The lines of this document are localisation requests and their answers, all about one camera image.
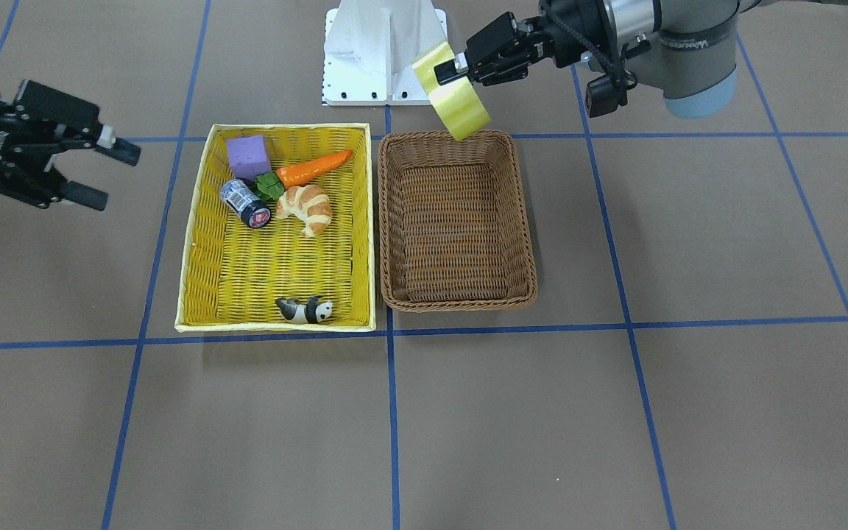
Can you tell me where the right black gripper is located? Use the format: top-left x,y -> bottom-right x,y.
0,79 -> 141,211

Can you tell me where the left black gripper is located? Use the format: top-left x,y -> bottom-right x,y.
434,1 -> 616,87

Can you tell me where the yellow clear tape roll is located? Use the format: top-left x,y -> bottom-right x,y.
411,40 -> 491,141

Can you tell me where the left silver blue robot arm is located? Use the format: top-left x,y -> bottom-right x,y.
430,1 -> 768,119

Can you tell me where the yellow woven basket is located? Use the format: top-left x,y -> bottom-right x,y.
174,123 -> 376,333

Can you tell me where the brown wicker basket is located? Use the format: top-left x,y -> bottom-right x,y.
378,130 -> 538,313

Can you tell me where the small blue labelled can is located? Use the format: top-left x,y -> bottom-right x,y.
219,179 -> 272,229

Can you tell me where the purple foam cube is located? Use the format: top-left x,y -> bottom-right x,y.
225,135 -> 272,183

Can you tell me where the orange toy carrot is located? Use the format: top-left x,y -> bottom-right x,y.
252,149 -> 353,201

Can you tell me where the toy croissant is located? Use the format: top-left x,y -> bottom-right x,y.
274,184 -> 333,238

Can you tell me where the panda figurine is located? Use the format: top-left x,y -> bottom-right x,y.
274,295 -> 334,325

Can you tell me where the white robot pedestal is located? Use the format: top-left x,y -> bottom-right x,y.
321,1 -> 448,107

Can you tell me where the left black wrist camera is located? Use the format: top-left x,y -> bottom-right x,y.
584,40 -> 652,118

